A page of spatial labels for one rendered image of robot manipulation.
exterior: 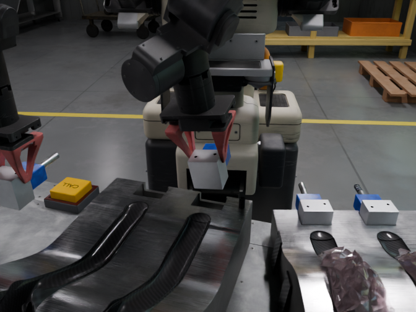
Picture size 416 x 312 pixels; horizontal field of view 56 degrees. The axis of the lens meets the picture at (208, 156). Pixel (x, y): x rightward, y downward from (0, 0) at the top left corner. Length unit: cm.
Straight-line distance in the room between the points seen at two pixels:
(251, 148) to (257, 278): 47
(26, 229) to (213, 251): 39
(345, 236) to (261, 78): 40
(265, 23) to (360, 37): 505
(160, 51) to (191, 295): 29
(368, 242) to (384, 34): 555
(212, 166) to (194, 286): 19
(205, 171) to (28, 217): 40
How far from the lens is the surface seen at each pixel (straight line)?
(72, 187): 86
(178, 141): 60
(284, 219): 70
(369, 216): 72
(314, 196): 75
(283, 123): 133
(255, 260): 69
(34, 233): 81
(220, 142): 58
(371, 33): 609
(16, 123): 64
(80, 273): 55
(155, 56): 48
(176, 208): 65
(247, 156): 104
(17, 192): 67
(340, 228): 70
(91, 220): 66
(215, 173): 61
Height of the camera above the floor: 126
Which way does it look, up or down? 27 degrees down
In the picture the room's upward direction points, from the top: straight up
